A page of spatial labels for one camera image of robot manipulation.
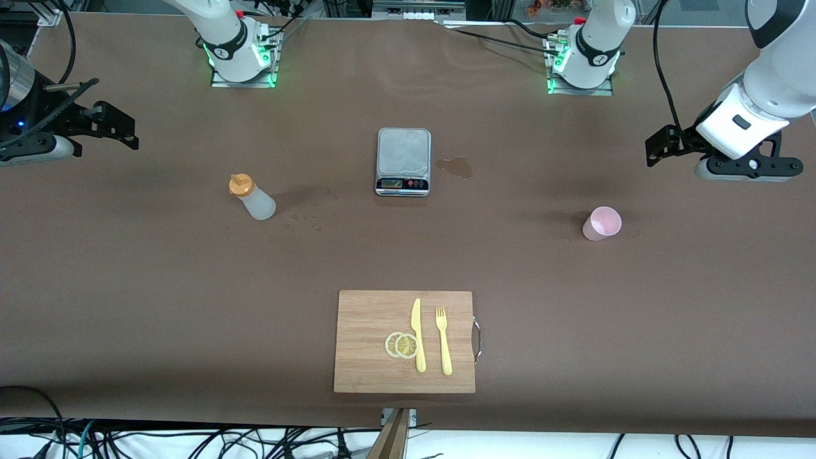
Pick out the yellow plastic fork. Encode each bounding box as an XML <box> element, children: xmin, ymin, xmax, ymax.
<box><xmin>435</xmin><ymin>306</ymin><xmax>453</xmax><ymax>376</ymax></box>

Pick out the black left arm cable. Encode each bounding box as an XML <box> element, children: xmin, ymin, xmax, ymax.
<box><xmin>652</xmin><ymin>0</ymin><xmax>689</xmax><ymax>141</ymax></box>

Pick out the yellow plastic knife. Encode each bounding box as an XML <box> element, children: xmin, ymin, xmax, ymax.
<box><xmin>411</xmin><ymin>298</ymin><xmax>426</xmax><ymax>374</ymax></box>

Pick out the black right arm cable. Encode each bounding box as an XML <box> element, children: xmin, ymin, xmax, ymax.
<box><xmin>56</xmin><ymin>0</ymin><xmax>78</xmax><ymax>87</ymax></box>

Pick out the brown liquid spill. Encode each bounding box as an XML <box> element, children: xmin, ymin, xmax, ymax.
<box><xmin>435</xmin><ymin>156</ymin><xmax>474</xmax><ymax>180</ymax></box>

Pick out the bamboo cutting board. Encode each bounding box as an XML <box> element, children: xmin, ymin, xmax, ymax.
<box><xmin>333</xmin><ymin>290</ymin><xmax>476</xmax><ymax>394</ymax></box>

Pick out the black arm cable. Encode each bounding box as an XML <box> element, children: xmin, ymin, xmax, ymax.
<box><xmin>652</xmin><ymin>0</ymin><xmax>689</xmax><ymax>141</ymax></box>
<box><xmin>56</xmin><ymin>0</ymin><xmax>78</xmax><ymax>87</ymax></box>

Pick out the white power strip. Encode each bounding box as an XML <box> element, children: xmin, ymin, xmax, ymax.
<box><xmin>373</xmin><ymin>2</ymin><xmax>466</xmax><ymax>21</ymax></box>

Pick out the teal cable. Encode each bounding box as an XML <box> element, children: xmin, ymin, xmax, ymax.
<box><xmin>61</xmin><ymin>419</ymin><xmax>96</xmax><ymax>459</ymax></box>

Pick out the silver digital kitchen scale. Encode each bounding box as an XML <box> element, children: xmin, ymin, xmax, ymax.
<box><xmin>375</xmin><ymin>127</ymin><xmax>432</xmax><ymax>197</ymax></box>

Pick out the pink plastic cup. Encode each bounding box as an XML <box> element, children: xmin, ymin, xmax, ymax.
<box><xmin>582</xmin><ymin>206</ymin><xmax>622</xmax><ymax>242</ymax></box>

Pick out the black cable loop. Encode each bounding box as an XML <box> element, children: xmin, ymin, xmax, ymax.
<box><xmin>0</xmin><ymin>385</ymin><xmax>66</xmax><ymax>459</ymax></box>

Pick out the aluminium frame profile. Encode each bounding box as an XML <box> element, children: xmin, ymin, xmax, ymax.
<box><xmin>35</xmin><ymin>0</ymin><xmax>64</xmax><ymax>27</ymax></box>

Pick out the thick black cable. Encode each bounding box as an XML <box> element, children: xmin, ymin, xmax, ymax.
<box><xmin>437</xmin><ymin>19</ymin><xmax>552</xmax><ymax>55</ymax></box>

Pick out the red orange printed package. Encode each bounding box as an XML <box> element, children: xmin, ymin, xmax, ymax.
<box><xmin>526</xmin><ymin>0</ymin><xmax>574</xmax><ymax>17</ymax></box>

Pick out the wooden post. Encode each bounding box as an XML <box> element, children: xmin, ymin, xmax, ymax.
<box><xmin>367</xmin><ymin>408</ymin><xmax>410</xmax><ymax>459</ymax></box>

